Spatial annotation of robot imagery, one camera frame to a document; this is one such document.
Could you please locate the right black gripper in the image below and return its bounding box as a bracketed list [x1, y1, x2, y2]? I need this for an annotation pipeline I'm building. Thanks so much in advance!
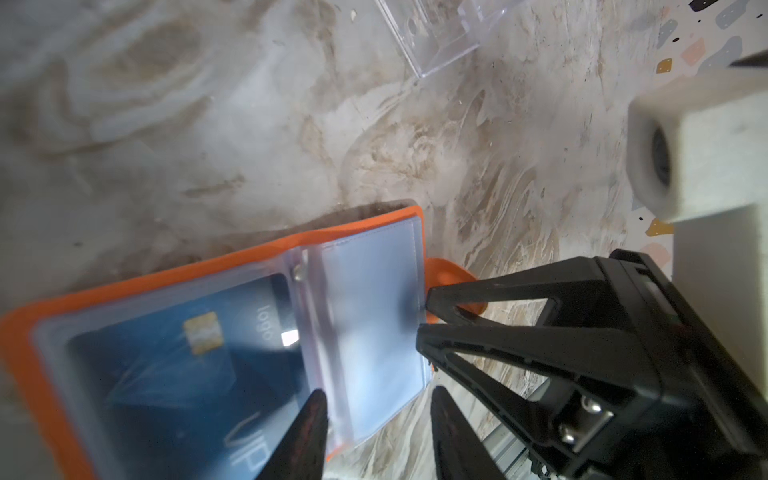
[416, 250, 767, 479]

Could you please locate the blue card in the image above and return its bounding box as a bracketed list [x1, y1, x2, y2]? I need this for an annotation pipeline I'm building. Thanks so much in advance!
[66, 274, 309, 479]

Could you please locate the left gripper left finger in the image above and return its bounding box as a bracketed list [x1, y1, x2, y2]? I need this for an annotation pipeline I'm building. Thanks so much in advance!
[256, 389, 328, 480]

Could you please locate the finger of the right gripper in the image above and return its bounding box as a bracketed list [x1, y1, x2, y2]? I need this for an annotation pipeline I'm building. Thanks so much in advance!
[424, 257, 630, 348]

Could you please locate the clear acrylic card stand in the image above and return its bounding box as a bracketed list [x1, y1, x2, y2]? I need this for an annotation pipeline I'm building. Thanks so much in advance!
[376, 0, 522, 78]

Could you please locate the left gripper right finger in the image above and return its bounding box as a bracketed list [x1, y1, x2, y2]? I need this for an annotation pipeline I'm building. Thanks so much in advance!
[430, 386, 505, 480]

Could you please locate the orange card holder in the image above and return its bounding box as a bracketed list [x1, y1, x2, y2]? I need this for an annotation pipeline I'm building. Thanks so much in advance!
[1, 206, 472, 479]

